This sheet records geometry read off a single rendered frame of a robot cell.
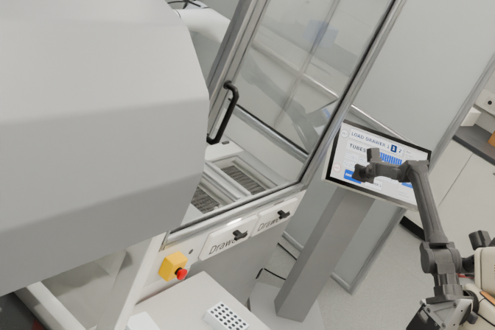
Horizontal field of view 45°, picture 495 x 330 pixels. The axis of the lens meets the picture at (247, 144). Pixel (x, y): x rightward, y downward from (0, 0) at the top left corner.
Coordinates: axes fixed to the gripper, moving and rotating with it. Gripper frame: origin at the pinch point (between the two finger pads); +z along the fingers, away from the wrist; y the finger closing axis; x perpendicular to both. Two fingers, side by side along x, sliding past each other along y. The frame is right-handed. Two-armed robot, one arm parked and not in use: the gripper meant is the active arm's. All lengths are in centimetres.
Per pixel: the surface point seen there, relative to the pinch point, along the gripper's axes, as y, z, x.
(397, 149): -19.4, 2.1, -20.6
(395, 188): -22.5, 2.2, -1.4
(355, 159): 0.8, 2.0, -8.4
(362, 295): -73, 107, 41
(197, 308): 67, -48, 75
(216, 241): 65, -41, 51
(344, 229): -14.0, 28.8, 19.6
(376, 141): -7.6, 2.0, -20.3
